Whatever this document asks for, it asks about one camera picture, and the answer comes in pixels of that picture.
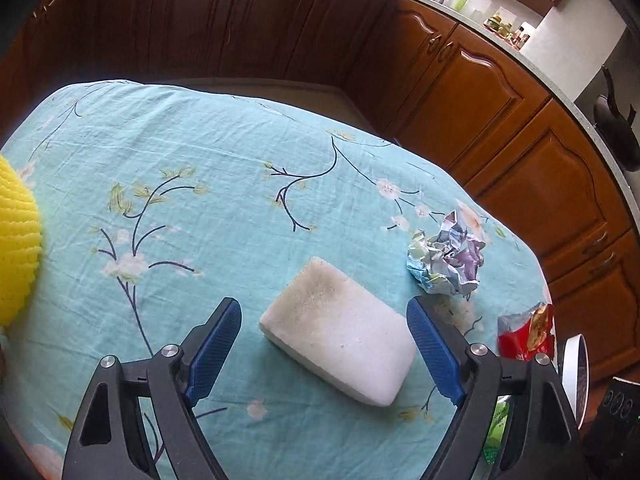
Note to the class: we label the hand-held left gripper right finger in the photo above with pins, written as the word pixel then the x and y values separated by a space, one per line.
pixel 435 350

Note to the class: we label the wooden lower kitchen cabinets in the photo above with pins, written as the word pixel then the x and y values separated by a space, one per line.
pixel 500 85

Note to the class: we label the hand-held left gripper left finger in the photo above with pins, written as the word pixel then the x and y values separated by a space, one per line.
pixel 215 350

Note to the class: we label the black wok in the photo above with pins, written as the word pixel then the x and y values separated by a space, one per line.
pixel 617 127

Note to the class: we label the crumpled paper ball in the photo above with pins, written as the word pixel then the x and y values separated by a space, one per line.
pixel 450 260

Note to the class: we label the yellow foam fruit net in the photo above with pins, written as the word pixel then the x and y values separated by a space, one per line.
pixel 17 245

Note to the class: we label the white sponge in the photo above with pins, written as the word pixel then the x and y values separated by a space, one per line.
pixel 340 330

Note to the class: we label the yellow-lidded jar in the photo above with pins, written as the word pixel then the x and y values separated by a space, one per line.
pixel 506 30
pixel 494 22

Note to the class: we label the light green cup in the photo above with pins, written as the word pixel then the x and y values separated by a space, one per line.
pixel 460 2

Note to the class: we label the red snack packet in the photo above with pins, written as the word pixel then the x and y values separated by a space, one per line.
pixel 525 335

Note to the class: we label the teal floral tablecloth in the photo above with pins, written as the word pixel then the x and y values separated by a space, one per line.
pixel 200 135

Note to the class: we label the green plastic wrapper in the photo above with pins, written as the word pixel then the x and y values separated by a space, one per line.
pixel 496 427

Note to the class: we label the small brown seasoning bottle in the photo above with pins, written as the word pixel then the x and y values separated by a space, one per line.
pixel 522 37

